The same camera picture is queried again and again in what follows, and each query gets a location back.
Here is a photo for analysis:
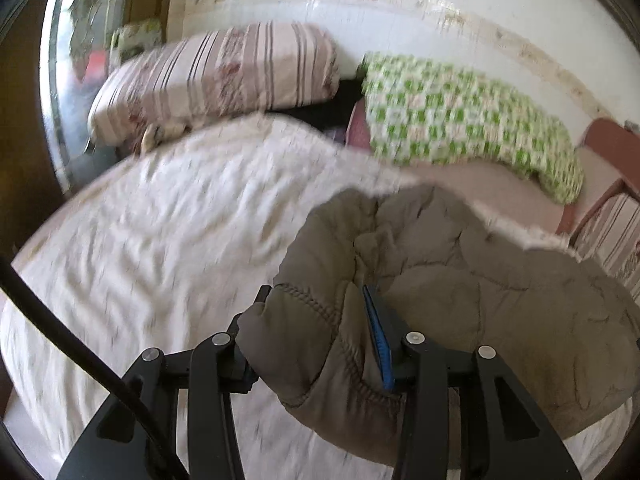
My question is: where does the pale pink bed sheet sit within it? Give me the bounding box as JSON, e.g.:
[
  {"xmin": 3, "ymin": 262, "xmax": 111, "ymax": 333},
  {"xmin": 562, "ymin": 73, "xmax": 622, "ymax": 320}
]
[{"xmin": 400, "ymin": 145, "xmax": 626, "ymax": 238}]

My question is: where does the reddish pink pillow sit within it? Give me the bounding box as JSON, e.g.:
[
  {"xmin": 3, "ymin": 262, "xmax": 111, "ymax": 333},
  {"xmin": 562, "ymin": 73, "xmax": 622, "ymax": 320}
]
[{"xmin": 345, "ymin": 102, "xmax": 373, "ymax": 156}]

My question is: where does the brown wooden door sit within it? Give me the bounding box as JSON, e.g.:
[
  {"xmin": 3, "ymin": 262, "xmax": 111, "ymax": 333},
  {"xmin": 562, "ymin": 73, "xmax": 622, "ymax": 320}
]
[{"xmin": 0, "ymin": 0, "xmax": 71, "ymax": 261}]

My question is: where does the black cable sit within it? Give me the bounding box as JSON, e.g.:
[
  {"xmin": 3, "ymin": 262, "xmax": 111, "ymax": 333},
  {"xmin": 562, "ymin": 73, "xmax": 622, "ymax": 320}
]
[{"xmin": 0, "ymin": 255, "xmax": 186, "ymax": 480}]

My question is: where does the striped floral seat cushion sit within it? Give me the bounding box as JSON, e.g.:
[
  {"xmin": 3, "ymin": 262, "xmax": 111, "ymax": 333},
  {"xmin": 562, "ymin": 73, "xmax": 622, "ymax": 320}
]
[{"xmin": 570, "ymin": 192, "xmax": 640, "ymax": 306}]

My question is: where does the white leaf-print duvet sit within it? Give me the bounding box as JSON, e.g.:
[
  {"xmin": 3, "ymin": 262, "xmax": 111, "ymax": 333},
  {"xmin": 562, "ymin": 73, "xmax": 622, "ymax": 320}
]
[{"xmin": 0, "ymin": 112, "xmax": 571, "ymax": 480}]

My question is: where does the leaded glass window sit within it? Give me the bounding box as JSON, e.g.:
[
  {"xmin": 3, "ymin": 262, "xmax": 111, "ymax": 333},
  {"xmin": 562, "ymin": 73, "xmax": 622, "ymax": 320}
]
[{"xmin": 40, "ymin": 0, "xmax": 136, "ymax": 196}]

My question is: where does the cream floral cloth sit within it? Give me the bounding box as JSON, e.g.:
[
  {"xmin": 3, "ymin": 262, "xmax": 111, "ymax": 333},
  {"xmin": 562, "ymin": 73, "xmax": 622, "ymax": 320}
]
[{"xmin": 140, "ymin": 125, "xmax": 186, "ymax": 153}]

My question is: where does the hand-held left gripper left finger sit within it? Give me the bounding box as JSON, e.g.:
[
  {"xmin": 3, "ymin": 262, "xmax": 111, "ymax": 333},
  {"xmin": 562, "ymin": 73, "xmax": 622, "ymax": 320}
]
[{"xmin": 57, "ymin": 285, "xmax": 273, "ymax": 480}]

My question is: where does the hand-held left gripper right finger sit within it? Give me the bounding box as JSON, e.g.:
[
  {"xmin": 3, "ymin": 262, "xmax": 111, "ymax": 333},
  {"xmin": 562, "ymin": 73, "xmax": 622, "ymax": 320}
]
[{"xmin": 362, "ymin": 285, "xmax": 581, "ymax": 480}]

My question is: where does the black cloth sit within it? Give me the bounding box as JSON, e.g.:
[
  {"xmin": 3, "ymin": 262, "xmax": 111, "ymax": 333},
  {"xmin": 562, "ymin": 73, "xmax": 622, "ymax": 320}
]
[{"xmin": 270, "ymin": 77, "xmax": 366, "ymax": 133}]

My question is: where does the brown pink armchair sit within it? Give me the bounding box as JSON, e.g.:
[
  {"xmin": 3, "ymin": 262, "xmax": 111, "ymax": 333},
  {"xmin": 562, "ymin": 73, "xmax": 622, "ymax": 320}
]
[{"xmin": 555, "ymin": 117, "xmax": 640, "ymax": 241}]

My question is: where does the small green floral bundle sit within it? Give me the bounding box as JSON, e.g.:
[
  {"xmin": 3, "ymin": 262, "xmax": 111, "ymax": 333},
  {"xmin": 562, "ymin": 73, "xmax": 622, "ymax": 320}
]
[{"xmin": 110, "ymin": 20, "xmax": 163, "ymax": 61}]

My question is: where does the striped floral pillow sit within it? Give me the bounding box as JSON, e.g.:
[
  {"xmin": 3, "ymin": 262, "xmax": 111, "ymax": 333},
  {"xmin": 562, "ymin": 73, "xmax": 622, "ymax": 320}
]
[{"xmin": 87, "ymin": 20, "xmax": 341, "ymax": 148}]

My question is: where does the grey-brown hooded puffer jacket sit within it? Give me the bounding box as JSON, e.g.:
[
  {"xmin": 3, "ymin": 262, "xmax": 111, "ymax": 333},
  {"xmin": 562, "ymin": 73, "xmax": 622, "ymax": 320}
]
[{"xmin": 235, "ymin": 182, "xmax": 640, "ymax": 468}]

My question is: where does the green checked blanket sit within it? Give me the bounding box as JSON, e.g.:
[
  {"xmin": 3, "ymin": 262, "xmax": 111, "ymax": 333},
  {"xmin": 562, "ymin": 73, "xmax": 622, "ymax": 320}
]
[{"xmin": 360, "ymin": 50, "xmax": 586, "ymax": 206}]

